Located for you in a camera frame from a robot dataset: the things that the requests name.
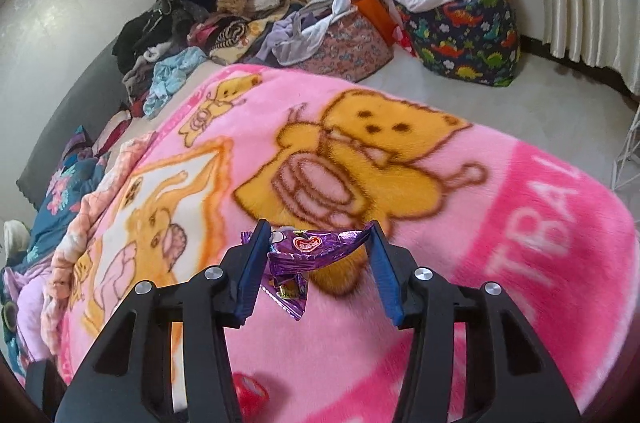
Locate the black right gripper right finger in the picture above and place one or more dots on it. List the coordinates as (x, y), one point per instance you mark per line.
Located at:
(392, 269)

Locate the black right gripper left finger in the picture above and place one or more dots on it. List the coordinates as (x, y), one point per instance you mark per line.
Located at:
(244, 266)

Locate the purple candy wrapper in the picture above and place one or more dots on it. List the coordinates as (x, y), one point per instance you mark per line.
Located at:
(293, 254)

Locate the red small wrapper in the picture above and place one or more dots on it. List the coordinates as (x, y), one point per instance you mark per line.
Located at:
(251, 395)

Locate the pink cartoon fleece blanket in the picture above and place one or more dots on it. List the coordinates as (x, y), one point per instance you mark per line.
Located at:
(314, 152)

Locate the blue floral quilt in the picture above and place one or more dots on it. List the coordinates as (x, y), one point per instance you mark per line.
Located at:
(77, 174)

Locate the light blue garment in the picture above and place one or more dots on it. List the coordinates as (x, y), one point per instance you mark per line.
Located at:
(169, 76)

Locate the floral fabric bag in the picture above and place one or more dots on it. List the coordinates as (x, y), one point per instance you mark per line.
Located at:
(352, 50)

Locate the dinosaur print laundry basket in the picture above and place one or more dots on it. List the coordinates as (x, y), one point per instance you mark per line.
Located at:
(467, 40)

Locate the pile of clothes on bed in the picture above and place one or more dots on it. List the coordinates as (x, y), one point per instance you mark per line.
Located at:
(227, 31)

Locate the orange bag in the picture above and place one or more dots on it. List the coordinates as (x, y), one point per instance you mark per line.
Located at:
(379, 16)

